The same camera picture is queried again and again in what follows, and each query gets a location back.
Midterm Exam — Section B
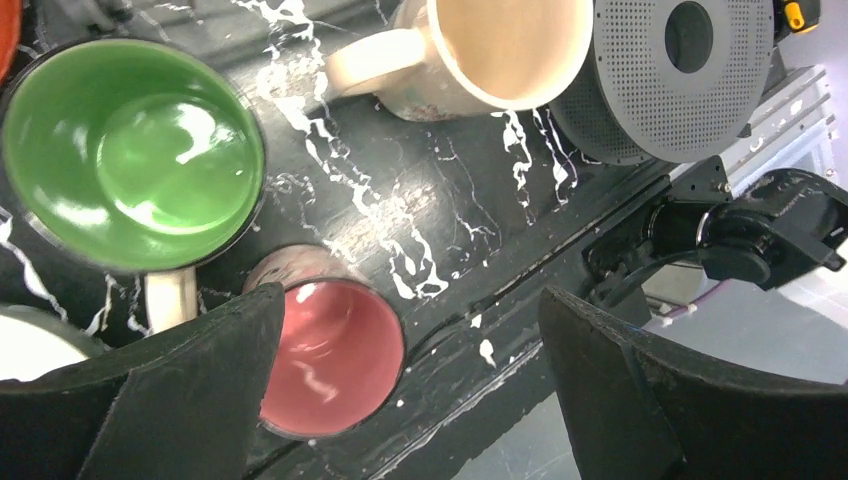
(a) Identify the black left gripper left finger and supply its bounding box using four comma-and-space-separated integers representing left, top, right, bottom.
1, 284, 285, 479

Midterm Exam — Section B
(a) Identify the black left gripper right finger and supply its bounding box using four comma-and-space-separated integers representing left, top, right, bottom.
538, 287, 847, 479

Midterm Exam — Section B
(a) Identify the white floral bowl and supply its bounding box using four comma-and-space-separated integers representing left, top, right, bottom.
1, 303, 109, 382

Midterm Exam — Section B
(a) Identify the cream seahorse mug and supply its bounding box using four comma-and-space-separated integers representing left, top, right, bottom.
325, 0, 594, 122

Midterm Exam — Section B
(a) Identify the red plate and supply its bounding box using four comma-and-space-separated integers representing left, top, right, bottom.
0, 0, 23, 81

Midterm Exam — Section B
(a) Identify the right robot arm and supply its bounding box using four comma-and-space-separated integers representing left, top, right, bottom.
584, 168, 847, 308

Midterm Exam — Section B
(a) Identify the pink interior mug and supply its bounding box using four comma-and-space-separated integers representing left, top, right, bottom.
244, 244, 406, 440

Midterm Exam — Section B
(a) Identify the green interior mug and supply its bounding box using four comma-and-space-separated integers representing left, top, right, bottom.
1, 37, 267, 333

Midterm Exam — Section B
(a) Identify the grey perforated filament spool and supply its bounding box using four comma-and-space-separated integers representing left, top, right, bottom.
549, 1, 774, 165

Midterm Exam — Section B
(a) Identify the aluminium frame rail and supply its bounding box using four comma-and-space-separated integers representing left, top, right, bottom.
672, 64, 839, 200

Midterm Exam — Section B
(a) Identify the yellow handled screwdriver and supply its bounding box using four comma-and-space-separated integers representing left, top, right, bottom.
774, 0, 822, 38

